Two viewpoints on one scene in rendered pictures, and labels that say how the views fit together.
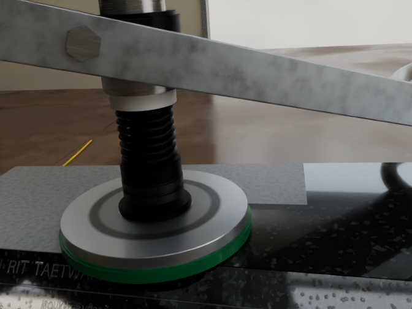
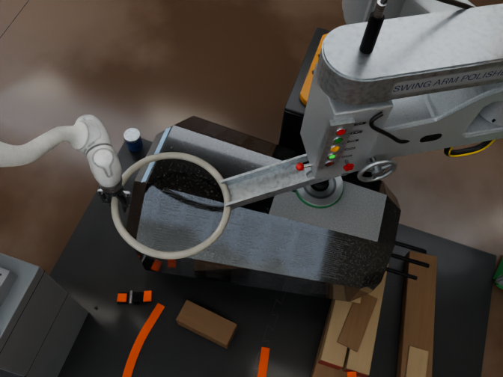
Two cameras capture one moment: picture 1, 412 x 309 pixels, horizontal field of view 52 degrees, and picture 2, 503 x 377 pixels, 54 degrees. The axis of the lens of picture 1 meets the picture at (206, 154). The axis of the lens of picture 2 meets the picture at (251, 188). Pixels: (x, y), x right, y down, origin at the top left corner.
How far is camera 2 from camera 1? 2.28 m
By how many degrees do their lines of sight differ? 97
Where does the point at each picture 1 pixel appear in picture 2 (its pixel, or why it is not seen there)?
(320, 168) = (264, 208)
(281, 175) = (278, 206)
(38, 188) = (360, 218)
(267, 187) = (285, 200)
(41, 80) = not seen: outside the picture
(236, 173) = (293, 212)
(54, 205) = (350, 204)
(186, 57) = not seen: hidden behind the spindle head
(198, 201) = not seen: hidden behind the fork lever
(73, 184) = (348, 218)
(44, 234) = (348, 188)
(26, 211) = (358, 202)
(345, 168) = (256, 206)
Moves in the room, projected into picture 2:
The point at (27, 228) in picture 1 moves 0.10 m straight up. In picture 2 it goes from (353, 192) to (358, 182)
